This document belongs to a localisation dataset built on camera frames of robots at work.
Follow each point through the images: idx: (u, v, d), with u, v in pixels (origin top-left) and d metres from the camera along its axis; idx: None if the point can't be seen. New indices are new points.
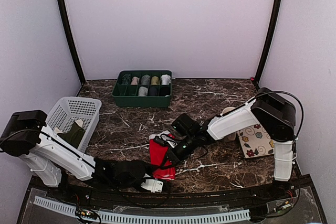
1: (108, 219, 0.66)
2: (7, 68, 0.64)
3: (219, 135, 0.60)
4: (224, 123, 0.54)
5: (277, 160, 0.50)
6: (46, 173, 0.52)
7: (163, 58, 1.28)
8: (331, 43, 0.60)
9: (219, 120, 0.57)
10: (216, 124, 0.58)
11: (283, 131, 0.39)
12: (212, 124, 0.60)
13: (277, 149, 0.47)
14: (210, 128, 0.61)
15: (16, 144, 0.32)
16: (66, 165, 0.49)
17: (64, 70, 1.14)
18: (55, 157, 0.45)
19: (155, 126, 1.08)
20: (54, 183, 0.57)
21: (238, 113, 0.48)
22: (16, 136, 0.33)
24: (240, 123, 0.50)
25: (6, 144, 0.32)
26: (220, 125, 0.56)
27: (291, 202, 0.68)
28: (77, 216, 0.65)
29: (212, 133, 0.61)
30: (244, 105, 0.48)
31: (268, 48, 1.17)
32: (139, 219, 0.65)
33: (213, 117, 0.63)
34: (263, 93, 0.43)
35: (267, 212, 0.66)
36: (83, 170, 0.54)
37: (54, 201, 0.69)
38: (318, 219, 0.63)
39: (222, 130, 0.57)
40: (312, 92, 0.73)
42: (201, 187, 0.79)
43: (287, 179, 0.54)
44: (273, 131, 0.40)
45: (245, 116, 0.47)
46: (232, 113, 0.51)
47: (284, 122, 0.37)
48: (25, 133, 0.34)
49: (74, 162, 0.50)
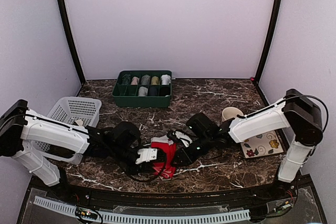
1: (108, 219, 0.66)
2: (7, 68, 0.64)
3: (241, 138, 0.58)
4: (250, 125, 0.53)
5: (289, 162, 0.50)
6: (45, 170, 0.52)
7: (164, 58, 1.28)
8: (331, 43, 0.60)
9: (243, 122, 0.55)
10: (239, 126, 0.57)
11: (313, 135, 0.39)
12: (235, 125, 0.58)
13: (296, 151, 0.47)
14: (232, 130, 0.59)
15: (10, 132, 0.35)
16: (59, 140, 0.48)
17: (64, 69, 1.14)
18: (46, 134, 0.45)
19: (155, 126, 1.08)
20: (54, 180, 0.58)
21: (265, 115, 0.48)
22: (6, 126, 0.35)
24: (266, 126, 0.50)
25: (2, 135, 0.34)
26: (244, 127, 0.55)
27: (291, 202, 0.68)
28: (77, 216, 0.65)
29: (234, 135, 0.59)
30: (273, 107, 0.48)
31: (268, 48, 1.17)
32: (139, 219, 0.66)
33: (234, 120, 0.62)
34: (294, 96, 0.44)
35: (268, 213, 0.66)
36: (79, 139, 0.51)
37: (54, 201, 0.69)
38: (318, 219, 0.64)
39: (245, 132, 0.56)
40: (312, 92, 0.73)
42: (201, 187, 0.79)
43: (289, 180, 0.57)
44: (302, 134, 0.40)
45: (274, 119, 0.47)
46: (259, 115, 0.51)
47: (315, 126, 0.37)
48: (13, 120, 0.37)
49: (66, 134, 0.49)
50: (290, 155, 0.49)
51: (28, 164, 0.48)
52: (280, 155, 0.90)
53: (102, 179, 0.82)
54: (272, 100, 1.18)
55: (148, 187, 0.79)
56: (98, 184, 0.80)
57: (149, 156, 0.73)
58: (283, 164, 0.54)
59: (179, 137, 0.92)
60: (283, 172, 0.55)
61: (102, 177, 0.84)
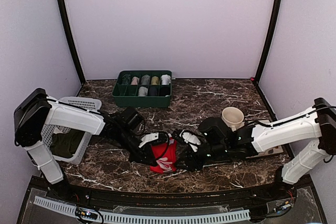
1: (108, 219, 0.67)
2: (7, 68, 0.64)
3: (265, 147, 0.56)
4: (277, 137, 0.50)
5: (300, 166, 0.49)
6: (51, 164, 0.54)
7: (164, 58, 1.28)
8: (331, 43, 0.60)
9: (269, 132, 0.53)
10: (264, 136, 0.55)
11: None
12: (261, 136, 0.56)
13: (313, 157, 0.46)
14: (256, 140, 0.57)
15: (39, 114, 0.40)
16: (80, 121, 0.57)
17: (64, 70, 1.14)
18: (69, 116, 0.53)
19: (155, 125, 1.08)
20: (60, 176, 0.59)
21: (295, 126, 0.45)
22: (34, 109, 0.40)
24: (294, 136, 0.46)
25: (31, 118, 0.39)
26: (270, 138, 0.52)
27: (291, 202, 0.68)
28: (77, 216, 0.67)
29: (258, 145, 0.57)
30: (304, 118, 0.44)
31: (268, 48, 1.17)
32: (139, 219, 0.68)
33: (259, 129, 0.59)
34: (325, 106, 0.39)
35: (267, 212, 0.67)
36: (95, 119, 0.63)
37: (54, 201, 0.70)
38: (318, 219, 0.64)
39: (270, 142, 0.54)
40: (312, 92, 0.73)
42: (201, 187, 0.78)
43: (293, 182, 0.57)
44: (330, 145, 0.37)
45: (304, 130, 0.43)
46: (286, 126, 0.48)
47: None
48: (38, 105, 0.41)
49: (85, 115, 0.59)
50: (304, 159, 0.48)
51: (38, 157, 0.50)
52: (280, 155, 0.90)
53: (102, 179, 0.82)
54: (271, 100, 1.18)
55: (148, 187, 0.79)
56: (98, 184, 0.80)
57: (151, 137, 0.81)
58: (292, 167, 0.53)
59: (188, 141, 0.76)
60: (289, 174, 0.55)
61: (102, 177, 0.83)
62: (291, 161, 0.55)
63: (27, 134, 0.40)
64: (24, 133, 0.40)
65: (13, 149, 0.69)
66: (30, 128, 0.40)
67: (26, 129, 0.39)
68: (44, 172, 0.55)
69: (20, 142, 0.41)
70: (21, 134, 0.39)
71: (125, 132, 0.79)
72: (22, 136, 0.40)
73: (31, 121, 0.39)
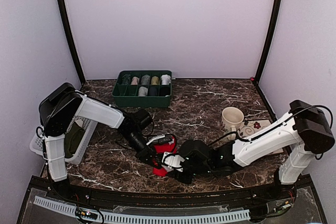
1: (108, 219, 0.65)
2: (7, 68, 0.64)
3: (248, 161, 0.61)
4: (256, 151, 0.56)
5: (293, 168, 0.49)
6: (61, 160, 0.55)
7: (164, 58, 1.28)
8: (331, 43, 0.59)
9: (248, 147, 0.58)
10: (243, 151, 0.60)
11: (325, 144, 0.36)
12: (240, 152, 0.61)
13: (302, 158, 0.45)
14: (238, 156, 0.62)
15: (68, 107, 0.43)
16: (101, 113, 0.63)
17: (64, 70, 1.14)
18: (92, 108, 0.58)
19: (155, 126, 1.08)
20: (64, 175, 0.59)
21: (274, 136, 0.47)
22: (64, 102, 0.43)
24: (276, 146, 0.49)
25: (62, 109, 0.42)
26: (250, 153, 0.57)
27: (291, 202, 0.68)
28: (77, 216, 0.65)
29: (241, 160, 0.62)
30: (281, 126, 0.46)
31: (268, 48, 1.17)
32: (139, 219, 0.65)
33: (239, 145, 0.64)
34: (302, 110, 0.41)
35: (267, 212, 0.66)
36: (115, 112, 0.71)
37: (54, 201, 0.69)
38: (318, 219, 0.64)
39: (251, 156, 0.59)
40: (312, 92, 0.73)
42: (201, 187, 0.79)
43: (293, 182, 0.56)
44: (315, 145, 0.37)
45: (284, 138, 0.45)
46: (265, 138, 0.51)
47: (327, 134, 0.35)
48: (68, 98, 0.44)
49: (106, 108, 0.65)
50: (295, 161, 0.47)
51: (54, 151, 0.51)
52: (280, 155, 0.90)
53: (102, 179, 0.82)
54: (271, 100, 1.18)
55: (148, 187, 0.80)
56: (98, 184, 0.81)
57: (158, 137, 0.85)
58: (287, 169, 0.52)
59: (171, 166, 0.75)
60: (285, 176, 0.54)
61: (102, 177, 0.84)
62: (285, 163, 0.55)
63: (58, 124, 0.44)
64: (56, 123, 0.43)
65: (13, 148, 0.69)
66: (60, 118, 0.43)
67: (58, 119, 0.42)
68: (49, 169, 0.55)
69: (48, 131, 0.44)
70: (52, 124, 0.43)
71: (134, 132, 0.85)
72: (53, 127, 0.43)
73: (61, 113, 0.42)
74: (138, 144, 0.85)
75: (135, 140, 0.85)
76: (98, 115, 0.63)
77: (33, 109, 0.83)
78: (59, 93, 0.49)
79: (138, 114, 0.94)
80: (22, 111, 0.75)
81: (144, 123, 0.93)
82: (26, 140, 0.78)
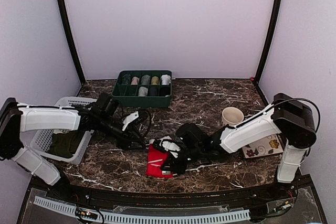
1: (108, 219, 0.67)
2: (7, 68, 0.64)
3: (232, 148, 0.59)
4: (240, 136, 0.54)
5: (285, 164, 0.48)
6: (44, 166, 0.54)
7: (164, 58, 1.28)
8: (331, 43, 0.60)
9: (233, 134, 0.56)
10: (230, 138, 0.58)
11: (306, 138, 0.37)
12: (226, 137, 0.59)
13: (291, 153, 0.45)
14: (223, 141, 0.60)
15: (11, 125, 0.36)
16: (54, 122, 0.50)
17: (64, 70, 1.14)
18: (42, 118, 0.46)
19: (155, 125, 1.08)
20: (56, 176, 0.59)
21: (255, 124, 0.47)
22: (5, 120, 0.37)
24: (257, 135, 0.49)
25: (6, 129, 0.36)
26: (234, 138, 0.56)
27: (291, 202, 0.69)
28: (77, 216, 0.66)
29: (226, 147, 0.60)
30: (262, 114, 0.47)
31: (268, 48, 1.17)
32: (139, 219, 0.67)
33: (225, 130, 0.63)
34: (283, 101, 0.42)
35: (267, 212, 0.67)
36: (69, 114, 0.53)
37: (54, 201, 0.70)
38: (318, 219, 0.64)
39: (235, 142, 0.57)
40: (312, 92, 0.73)
42: (201, 187, 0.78)
43: (290, 181, 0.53)
44: (295, 138, 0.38)
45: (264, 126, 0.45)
46: (248, 126, 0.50)
47: (308, 128, 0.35)
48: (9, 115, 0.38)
49: (56, 112, 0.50)
50: (286, 157, 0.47)
51: (30, 161, 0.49)
52: (281, 155, 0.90)
53: (101, 179, 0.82)
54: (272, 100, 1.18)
55: (148, 187, 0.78)
56: (98, 184, 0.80)
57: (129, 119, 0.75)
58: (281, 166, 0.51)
59: (168, 149, 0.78)
60: (282, 174, 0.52)
61: (102, 177, 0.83)
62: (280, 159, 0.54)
63: (7, 146, 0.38)
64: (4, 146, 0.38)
65: None
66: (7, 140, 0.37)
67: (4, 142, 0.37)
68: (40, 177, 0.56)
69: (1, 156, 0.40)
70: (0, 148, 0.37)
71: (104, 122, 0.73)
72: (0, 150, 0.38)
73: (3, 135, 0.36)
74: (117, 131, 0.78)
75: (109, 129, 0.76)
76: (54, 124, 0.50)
77: None
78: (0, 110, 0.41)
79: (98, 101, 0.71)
80: None
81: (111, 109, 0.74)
82: None
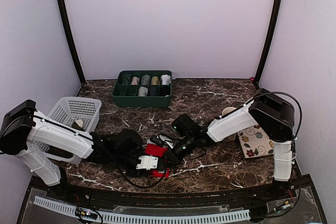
1: (108, 219, 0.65)
2: (7, 68, 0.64)
3: (218, 136, 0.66)
4: (223, 125, 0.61)
5: (277, 160, 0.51)
6: (45, 169, 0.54)
7: (164, 58, 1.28)
8: (331, 42, 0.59)
9: (218, 124, 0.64)
10: (215, 128, 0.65)
11: (282, 130, 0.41)
12: (212, 126, 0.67)
13: (279, 149, 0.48)
14: (210, 130, 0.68)
15: (19, 131, 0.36)
16: (65, 144, 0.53)
17: (64, 70, 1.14)
18: (52, 137, 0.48)
19: (155, 126, 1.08)
20: (56, 180, 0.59)
21: (235, 115, 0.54)
22: (15, 125, 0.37)
24: (238, 125, 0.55)
25: (12, 134, 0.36)
26: (219, 127, 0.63)
27: (291, 202, 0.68)
28: (77, 216, 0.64)
29: (212, 135, 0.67)
30: (243, 107, 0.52)
31: (268, 48, 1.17)
32: (139, 219, 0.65)
33: (214, 121, 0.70)
34: (261, 95, 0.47)
35: (267, 212, 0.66)
36: (83, 145, 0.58)
37: (54, 201, 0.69)
38: (318, 219, 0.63)
39: (221, 131, 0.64)
40: (312, 92, 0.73)
42: (201, 187, 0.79)
43: (287, 179, 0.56)
44: (272, 131, 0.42)
45: (243, 117, 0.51)
46: (230, 116, 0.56)
47: (282, 121, 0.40)
48: (21, 120, 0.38)
49: (73, 138, 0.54)
50: (276, 153, 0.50)
51: (32, 162, 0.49)
52: None
53: (102, 179, 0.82)
54: None
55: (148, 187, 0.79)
56: (98, 184, 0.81)
57: (150, 164, 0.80)
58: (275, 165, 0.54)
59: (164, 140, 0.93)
60: (277, 172, 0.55)
61: (102, 177, 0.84)
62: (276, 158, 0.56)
63: (7, 146, 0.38)
64: (3, 145, 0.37)
65: None
66: (8, 141, 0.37)
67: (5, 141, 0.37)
68: (42, 177, 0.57)
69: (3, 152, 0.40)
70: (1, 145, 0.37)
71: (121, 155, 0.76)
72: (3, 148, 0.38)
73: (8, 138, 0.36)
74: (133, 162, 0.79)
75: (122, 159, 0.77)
76: (61, 144, 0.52)
77: None
78: (18, 110, 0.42)
79: (118, 137, 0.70)
80: None
81: (128, 147, 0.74)
82: None
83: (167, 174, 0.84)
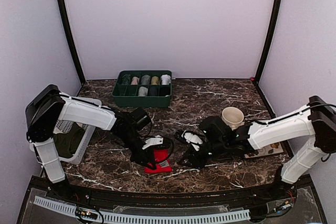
1: (108, 219, 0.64)
2: (7, 68, 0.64)
3: (260, 145, 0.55)
4: (271, 134, 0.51)
5: (297, 164, 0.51)
6: (56, 163, 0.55)
7: (164, 58, 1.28)
8: (331, 43, 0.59)
9: (261, 131, 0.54)
10: (256, 135, 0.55)
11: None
12: (253, 133, 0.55)
13: (310, 156, 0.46)
14: (250, 138, 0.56)
15: (53, 109, 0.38)
16: (92, 117, 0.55)
17: (64, 70, 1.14)
18: (81, 113, 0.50)
19: (155, 125, 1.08)
20: (62, 176, 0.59)
21: (289, 124, 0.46)
22: (47, 105, 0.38)
24: (289, 134, 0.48)
25: (49, 113, 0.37)
26: (265, 135, 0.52)
27: (291, 202, 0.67)
28: (77, 216, 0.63)
29: (252, 143, 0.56)
30: (298, 114, 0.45)
31: (268, 48, 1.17)
32: (139, 219, 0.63)
33: (251, 127, 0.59)
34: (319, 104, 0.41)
35: (267, 212, 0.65)
36: (107, 115, 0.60)
37: (54, 201, 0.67)
38: (318, 219, 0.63)
39: (264, 140, 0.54)
40: (312, 92, 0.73)
42: (201, 187, 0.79)
43: (293, 181, 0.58)
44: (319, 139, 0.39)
45: (302, 127, 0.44)
46: (281, 124, 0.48)
47: None
48: (51, 100, 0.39)
49: (97, 110, 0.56)
50: (302, 158, 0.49)
51: (47, 154, 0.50)
52: (280, 155, 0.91)
53: (102, 179, 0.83)
54: (271, 100, 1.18)
55: (148, 187, 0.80)
56: (98, 184, 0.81)
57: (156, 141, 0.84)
58: (290, 167, 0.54)
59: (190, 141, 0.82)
60: (287, 173, 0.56)
61: (102, 177, 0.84)
62: (290, 160, 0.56)
63: (41, 129, 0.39)
64: (38, 128, 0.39)
65: (13, 147, 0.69)
66: (42, 125, 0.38)
67: (39, 126, 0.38)
68: (48, 173, 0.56)
69: (32, 138, 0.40)
70: (37, 128, 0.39)
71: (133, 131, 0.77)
72: (37, 131, 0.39)
73: (43, 117, 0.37)
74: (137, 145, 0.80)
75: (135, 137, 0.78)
76: (91, 118, 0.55)
77: None
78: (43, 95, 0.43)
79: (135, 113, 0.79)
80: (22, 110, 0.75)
81: (141, 125, 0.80)
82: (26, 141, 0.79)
83: (169, 168, 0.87)
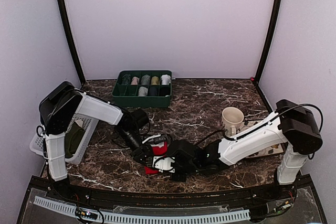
1: (108, 219, 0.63)
2: (6, 68, 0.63)
3: (233, 159, 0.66)
4: (240, 149, 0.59)
5: (288, 168, 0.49)
6: (62, 160, 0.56)
7: (164, 58, 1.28)
8: (331, 43, 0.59)
9: (233, 146, 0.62)
10: (229, 150, 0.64)
11: (313, 145, 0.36)
12: (226, 151, 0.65)
13: (294, 158, 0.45)
14: (223, 156, 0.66)
15: (71, 103, 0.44)
16: (101, 111, 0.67)
17: (64, 69, 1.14)
18: (93, 105, 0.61)
19: (155, 126, 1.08)
20: (64, 174, 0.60)
21: (260, 135, 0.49)
22: (66, 99, 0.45)
24: (259, 145, 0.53)
25: (68, 105, 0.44)
26: (236, 151, 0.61)
27: (291, 202, 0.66)
28: (77, 216, 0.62)
29: (227, 159, 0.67)
30: (267, 125, 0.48)
31: (268, 48, 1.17)
32: (139, 219, 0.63)
33: (224, 144, 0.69)
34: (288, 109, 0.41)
35: (267, 212, 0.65)
36: (113, 110, 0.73)
37: (54, 201, 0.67)
38: (318, 219, 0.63)
39: (235, 155, 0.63)
40: (312, 92, 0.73)
42: (201, 187, 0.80)
43: (292, 180, 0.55)
44: (302, 146, 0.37)
45: (269, 137, 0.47)
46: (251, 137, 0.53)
47: (315, 135, 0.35)
48: (69, 95, 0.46)
49: (105, 105, 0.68)
50: (289, 161, 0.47)
51: (54, 149, 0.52)
52: (280, 155, 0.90)
53: (102, 179, 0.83)
54: (271, 100, 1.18)
55: (148, 187, 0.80)
56: (98, 184, 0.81)
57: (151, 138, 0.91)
58: (282, 171, 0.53)
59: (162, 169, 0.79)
60: (283, 177, 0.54)
61: (102, 177, 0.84)
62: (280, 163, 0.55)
63: (59, 121, 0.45)
64: (57, 120, 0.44)
65: (12, 147, 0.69)
66: (60, 116, 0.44)
67: (58, 117, 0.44)
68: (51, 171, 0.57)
69: (50, 130, 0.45)
70: (54, 120, 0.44)
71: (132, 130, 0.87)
72: (55, 124, 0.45)
73: (63, 109, 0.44)
74: (134, 142, 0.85)
75: (134, 135, 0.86)
76: (99, 113, 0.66)
77: (33, 109, 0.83)
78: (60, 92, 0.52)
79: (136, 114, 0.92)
80: (21, 110, 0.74)
81: (142, 124, 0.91)
82: (25, 140, 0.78)
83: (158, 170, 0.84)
